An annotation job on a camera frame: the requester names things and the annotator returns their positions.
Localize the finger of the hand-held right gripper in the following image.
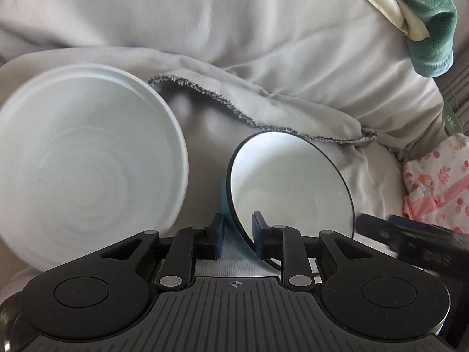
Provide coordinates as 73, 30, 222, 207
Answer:
388, 214, 458, 237
356, 213, 404, 253

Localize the large white bowl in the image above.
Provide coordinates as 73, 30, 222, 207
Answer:
0, 63, 189, 270

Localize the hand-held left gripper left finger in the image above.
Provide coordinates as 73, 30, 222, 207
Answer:
99, 213, 225, 290

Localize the grey frayed-edge blanket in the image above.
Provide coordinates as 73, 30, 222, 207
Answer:
0, 46, 405, 290

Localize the green towel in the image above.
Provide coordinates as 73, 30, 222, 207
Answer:
377, 0, 458, 77

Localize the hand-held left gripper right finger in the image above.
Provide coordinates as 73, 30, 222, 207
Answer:
251, 211, 361, 288

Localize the green tag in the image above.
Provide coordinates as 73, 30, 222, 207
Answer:
443, 101, 463, 137

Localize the blue bowl with black rim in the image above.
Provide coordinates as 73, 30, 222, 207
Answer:
219, 131, 355, 270

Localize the white pink floral cloth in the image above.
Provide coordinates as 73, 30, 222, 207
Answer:
401, 134, 469, 230

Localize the grey pillow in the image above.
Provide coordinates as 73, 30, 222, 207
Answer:
0, 0, 446, 143

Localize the beige sofa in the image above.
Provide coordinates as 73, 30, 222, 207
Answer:
434, 44, 469, 143

